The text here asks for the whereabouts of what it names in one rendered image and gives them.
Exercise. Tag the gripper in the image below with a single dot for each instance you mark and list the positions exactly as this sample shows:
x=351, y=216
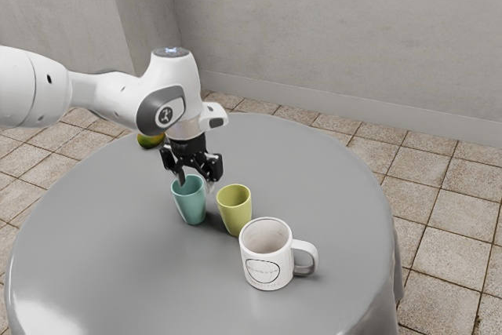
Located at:
x=188, y=145

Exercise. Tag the teal cup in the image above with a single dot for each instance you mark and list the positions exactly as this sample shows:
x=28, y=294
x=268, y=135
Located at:
x=190, y=202

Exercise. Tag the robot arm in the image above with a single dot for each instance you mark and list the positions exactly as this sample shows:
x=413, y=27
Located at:
x=106, y=88

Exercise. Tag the olive green cup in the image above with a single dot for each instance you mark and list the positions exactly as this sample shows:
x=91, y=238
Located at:
x=234, y=208

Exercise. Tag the green yellow fruit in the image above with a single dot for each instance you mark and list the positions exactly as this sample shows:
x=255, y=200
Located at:
x=149, y=141

